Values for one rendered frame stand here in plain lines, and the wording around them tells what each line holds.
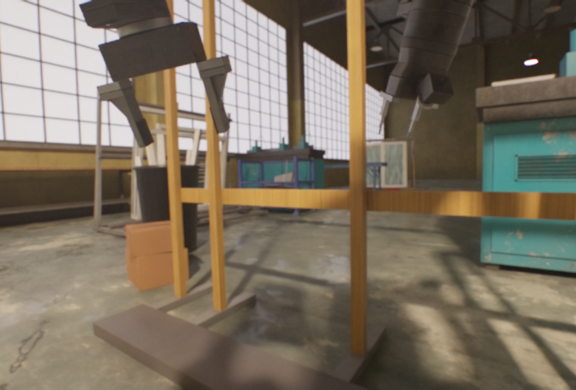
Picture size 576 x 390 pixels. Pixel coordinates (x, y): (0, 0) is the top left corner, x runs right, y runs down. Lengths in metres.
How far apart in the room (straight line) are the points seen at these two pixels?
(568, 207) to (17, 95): 6.86
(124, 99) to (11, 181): 6.16
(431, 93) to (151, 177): 2.48
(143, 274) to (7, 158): 4.87
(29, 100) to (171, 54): 6.44
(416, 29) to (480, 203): 0.66
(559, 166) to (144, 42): 2.25
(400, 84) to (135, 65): 0.37
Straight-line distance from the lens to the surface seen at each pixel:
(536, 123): 2.39
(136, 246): 2.04
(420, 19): 0.48
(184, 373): 1.17
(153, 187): 2.74
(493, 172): 2.35
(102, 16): 0.43
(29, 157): 6.74
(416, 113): 0.54
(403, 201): 1.05
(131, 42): 0.49
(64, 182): 6.88
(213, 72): 0.46
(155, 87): 7.58
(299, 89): 12.26
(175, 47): 0.46
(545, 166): 2.36
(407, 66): 0.48
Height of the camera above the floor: 0.69
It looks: 4 degrees down
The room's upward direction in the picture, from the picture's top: 1 degrees counter-clockwise
